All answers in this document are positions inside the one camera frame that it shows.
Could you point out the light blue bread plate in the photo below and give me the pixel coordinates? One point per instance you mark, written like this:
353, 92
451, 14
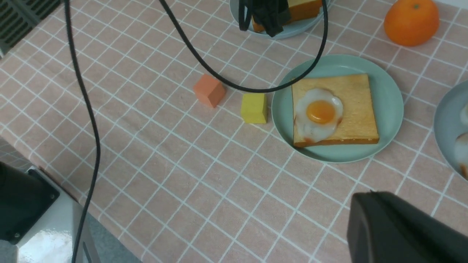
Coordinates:
289, 30

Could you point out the toast slice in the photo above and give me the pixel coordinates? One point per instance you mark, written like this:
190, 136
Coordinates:
358, 125
303, 9

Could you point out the grey-blue egg plate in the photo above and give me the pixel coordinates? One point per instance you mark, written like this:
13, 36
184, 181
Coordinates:
446, 123

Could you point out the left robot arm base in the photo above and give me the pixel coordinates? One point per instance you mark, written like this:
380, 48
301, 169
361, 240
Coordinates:
42, 220

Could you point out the yellow cube block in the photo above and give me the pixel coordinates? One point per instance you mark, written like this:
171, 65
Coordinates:
254, 108

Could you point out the black vent grille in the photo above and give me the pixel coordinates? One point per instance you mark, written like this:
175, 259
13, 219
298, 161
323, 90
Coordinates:
19, 17

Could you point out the orange fruit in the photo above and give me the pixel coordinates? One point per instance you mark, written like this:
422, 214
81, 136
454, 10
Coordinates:
411, 22

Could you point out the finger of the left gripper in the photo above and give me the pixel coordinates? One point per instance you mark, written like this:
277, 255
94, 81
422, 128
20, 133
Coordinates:
244, 14
270, 16

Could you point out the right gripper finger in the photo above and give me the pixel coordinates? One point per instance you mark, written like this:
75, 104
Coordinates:
384, 228

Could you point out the orange cube block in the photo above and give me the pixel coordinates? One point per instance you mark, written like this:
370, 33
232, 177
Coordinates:
209, 91

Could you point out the fried egg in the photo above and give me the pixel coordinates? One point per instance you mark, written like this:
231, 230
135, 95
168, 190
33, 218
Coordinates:
461, 154
317, 115
464, 115

